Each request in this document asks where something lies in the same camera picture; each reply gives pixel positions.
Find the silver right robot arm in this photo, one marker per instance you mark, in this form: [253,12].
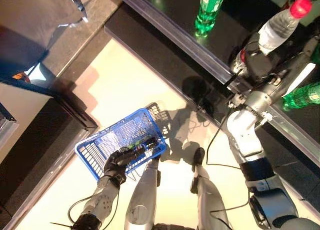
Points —
[243,134]

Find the small orange object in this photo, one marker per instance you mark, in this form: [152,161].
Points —
[17,76]

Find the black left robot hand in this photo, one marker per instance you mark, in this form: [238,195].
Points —
[116,165]

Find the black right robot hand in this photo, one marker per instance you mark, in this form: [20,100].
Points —
[260,67]

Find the blue plastic shopping basket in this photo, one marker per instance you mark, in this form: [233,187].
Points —
[120,134]

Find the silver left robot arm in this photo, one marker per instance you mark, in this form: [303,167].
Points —
[102,202]

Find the black shelf base plinth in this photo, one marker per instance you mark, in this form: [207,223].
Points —
[162,59]

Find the silver left robot leg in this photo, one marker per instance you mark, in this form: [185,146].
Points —
[142,197]

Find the grey fabric curtain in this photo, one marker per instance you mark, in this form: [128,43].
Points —
[30,19]

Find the water bottle red cap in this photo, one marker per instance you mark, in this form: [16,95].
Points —
[280,27]

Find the dark shelving unit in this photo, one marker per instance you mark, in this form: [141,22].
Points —
[37,139]

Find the green Sprite bottle yellow cap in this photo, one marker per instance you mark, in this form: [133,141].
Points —
[303,94]
[137,142]
[210,9]

